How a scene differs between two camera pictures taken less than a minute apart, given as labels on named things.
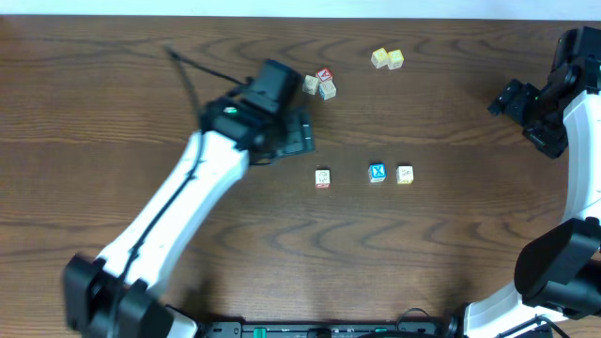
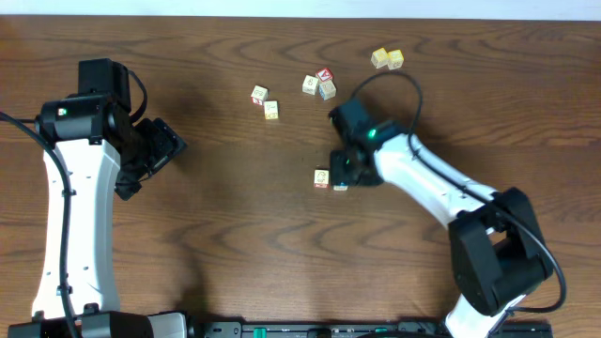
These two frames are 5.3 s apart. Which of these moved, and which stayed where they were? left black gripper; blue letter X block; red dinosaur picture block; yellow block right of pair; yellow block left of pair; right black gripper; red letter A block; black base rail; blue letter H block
Moved: left black gripper; right black gripper; blue letter X block
Stayed: red letter A block; black base rail; blue letter H block; yellow block left of pair; yellow block right of pair; red dinosaur picture block
